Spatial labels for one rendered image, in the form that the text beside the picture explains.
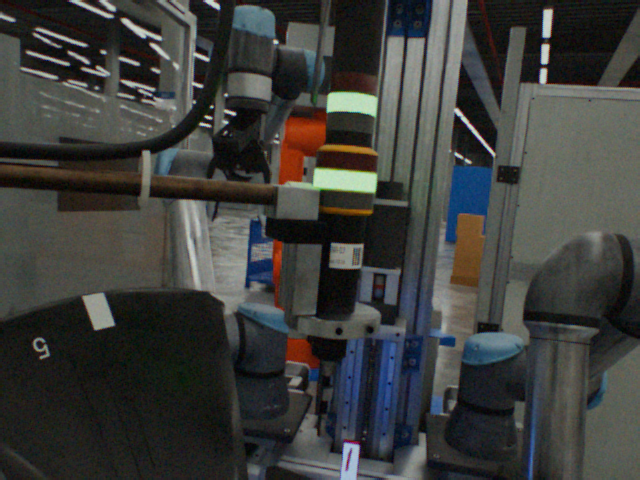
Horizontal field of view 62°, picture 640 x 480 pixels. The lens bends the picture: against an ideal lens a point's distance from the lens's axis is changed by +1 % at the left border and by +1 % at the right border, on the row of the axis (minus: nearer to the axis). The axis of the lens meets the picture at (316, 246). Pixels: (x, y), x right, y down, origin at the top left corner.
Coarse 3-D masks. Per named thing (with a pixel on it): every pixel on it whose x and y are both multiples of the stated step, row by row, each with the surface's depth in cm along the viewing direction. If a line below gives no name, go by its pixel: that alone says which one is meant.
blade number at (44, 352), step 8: (48, 328) 40; (32, 336) 39; (40, 336) 40; (48, 336) 40; (24, 344) 39; (32, 344) 39; (40, 344) 39; (48, 344) 40; (56, 344) 40; (32, 352) 39; (40, 352) 39; (48, 352) 39; (56, 352) 40; (32, 360) 39; (40, 360) 39; (48, 360) 39; (56, 360) 39
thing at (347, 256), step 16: (336, 224) 36; (352, 224) 36; (336, 240) 36; (352, 240) 36; (336, 256) 36; (352, 256) 36; (320, 272) 37; (336, 272) 36; (352, 272) 36; (320, 288) 37; (336, 288) 36; (352, 288) 37; (320, 304) 37; (336, 304) 36; (352, 304) 37; (320, 352) 37; (336, 352) 37
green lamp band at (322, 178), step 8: (320, 176) 36; (328, 176) 35; (336, 176) 35; (344, 176) 35; (352, 176) 35; (360, 176) 35; (368, 176) 35; (320, 184) 36; (328, 184) 35; (336, 184) 35; (344, 184) 35; (352, 184) 35; (360, 184) 35; (368, 184) 36
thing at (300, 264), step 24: (288, 192) 34; (312, 192) 35; (288, 216) 34; (312, 216) 35; (288, 240) 34; (312, 240) 34; (288, 264) 36; (312, 264) 35; (288, 288) 36; (312, 288) 36; (288, 312) 37; (312, 312) 36; (360, 312) 38; (336, 336) 35; (360, 336) 35
